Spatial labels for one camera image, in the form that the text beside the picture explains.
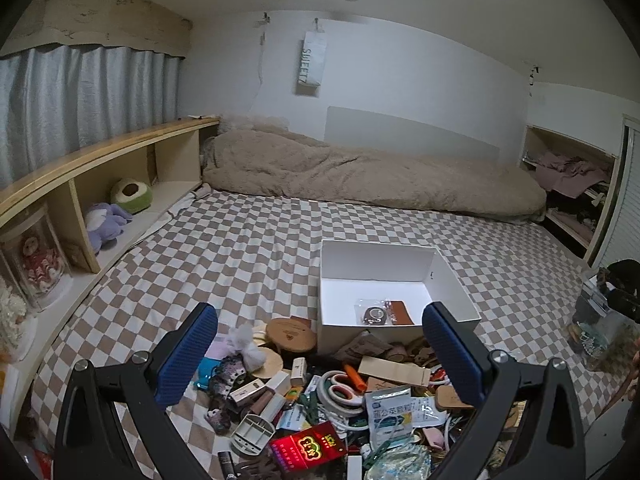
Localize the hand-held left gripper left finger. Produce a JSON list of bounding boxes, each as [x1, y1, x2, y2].
[[52, 302, 219, 480]]

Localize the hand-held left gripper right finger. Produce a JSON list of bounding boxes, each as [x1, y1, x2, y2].
[[421, 301, 588, 480]]

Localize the white fluffy pompom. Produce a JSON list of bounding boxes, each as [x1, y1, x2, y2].
[[226, 324, 269, 369]]

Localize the brown leather card holder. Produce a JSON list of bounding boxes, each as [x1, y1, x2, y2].
[[387, 299, 415, 327]]

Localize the dark brown tape roll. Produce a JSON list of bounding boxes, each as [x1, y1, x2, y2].
[[356, 298, 392, 329]]

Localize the white cardboard box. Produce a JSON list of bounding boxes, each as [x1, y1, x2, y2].
[[317, 239, 482, 357]]

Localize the brown hair claw clip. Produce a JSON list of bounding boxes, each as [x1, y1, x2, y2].
[[235, 460, 282, 480]]

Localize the teal pouch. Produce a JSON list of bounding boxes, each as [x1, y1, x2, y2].
[[196, 357, 222, 392]]

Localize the brown fluffy thing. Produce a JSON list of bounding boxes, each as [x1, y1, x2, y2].
[[596, 258, 640, 291]]

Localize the clear storage box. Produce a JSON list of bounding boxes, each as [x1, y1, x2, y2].
[[567, 270, 640, 375]]

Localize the small wooden tag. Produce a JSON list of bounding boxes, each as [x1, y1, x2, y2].
[[434, 384, 474, 412]]

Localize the floral fabric scrunchie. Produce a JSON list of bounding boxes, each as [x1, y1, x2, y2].
[[206, 354, 247, 435]]

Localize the wooden cutout coaster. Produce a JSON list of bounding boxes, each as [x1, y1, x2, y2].
[[390, 339, 442, 374]]

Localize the white paper leaflet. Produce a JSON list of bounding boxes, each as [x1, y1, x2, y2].
[[412, 396, 449, 425]]

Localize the light wooden block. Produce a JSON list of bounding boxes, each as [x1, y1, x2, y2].
[[357, 354, 432, 387]]

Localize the white lipstick box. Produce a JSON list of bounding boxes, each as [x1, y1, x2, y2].
[[227, 378, 267, 409]]

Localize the brown packet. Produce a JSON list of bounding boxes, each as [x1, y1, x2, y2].
[[344, 331, 395, 362]]

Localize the pink case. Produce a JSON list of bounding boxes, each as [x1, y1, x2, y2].
[[421, 426, 447, 452]]

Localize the white medicine sachet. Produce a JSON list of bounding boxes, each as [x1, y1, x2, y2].
[[364, 386, 417, 448]]

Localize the brown lipstick tube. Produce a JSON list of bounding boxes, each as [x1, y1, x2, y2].
[[251, 390, 284, 418]]

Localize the closet shelves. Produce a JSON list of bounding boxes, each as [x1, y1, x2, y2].
[[519, 125, 622, 264]]

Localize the orange utility knife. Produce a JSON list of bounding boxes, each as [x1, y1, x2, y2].
[[345, 364, 369, 392]]

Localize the white tube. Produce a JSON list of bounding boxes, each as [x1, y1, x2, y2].
[[260, 394, 289, 425]]

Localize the grey plastic organiser tray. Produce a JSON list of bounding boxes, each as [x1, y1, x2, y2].
[[229, 413, 277, 457]]

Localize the wooden oval lid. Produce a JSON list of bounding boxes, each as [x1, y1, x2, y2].
[[264, 316, 319, 359]]

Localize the white louvre door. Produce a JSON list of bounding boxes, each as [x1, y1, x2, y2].
[[584, 114, 640, 281]]

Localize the checkered bedsheet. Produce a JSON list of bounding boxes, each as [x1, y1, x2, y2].
[[30, 190, 628, 480]]

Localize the blue floral plastic bag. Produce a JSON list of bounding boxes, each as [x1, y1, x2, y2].
[[361, 441, 433, 480]]

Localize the green plastic clip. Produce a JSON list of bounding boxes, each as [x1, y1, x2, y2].
[[299, 391, 323, 428]]

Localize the white tape roll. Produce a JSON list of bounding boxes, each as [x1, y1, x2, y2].
[[312, 372, 368, 417]]

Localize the pink clothes pile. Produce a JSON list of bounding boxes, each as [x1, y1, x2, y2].
[[529, 152, 612, 192]]

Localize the red box gold print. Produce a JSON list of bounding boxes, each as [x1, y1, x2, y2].
[[268, 420, 349, 477]]

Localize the purple plush toy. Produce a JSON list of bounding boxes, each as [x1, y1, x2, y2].
[[83, 202, 134, 254]]

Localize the wooden bedside shelf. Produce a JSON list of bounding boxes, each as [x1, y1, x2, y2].
[[0, 117, 221, 436]]

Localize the green avocado plush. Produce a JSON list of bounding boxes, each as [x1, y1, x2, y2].
[[109, 177, 153, 214]]

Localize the doll in clear dome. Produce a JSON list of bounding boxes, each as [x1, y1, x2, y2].
[[0, 204, 74, 312]]

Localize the white flower bouquet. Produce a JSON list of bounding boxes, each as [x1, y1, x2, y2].
[[0, 275, 40, 363]]

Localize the beige fluffy blanket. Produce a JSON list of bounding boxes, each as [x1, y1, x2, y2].
[[201, 127, 547, 224]]

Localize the white headboard panel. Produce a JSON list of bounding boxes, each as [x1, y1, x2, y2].
[[326, 106, 502, 167]]

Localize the grey curtain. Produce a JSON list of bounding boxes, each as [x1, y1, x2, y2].
[[0, 42, 181, 192]]

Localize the white hanging tissue bag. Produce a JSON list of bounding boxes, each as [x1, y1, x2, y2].
[[294, 19, 327, 97]]

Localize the beige printed valance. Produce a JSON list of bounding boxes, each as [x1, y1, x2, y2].
[[0, 0, 194, 59]]

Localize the orange-handled scissors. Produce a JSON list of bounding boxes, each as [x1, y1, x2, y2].
[[324, 371, 367, 407]]

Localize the white hanging cable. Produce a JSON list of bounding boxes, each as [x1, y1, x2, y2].
[[256, 11, 272, 83]]

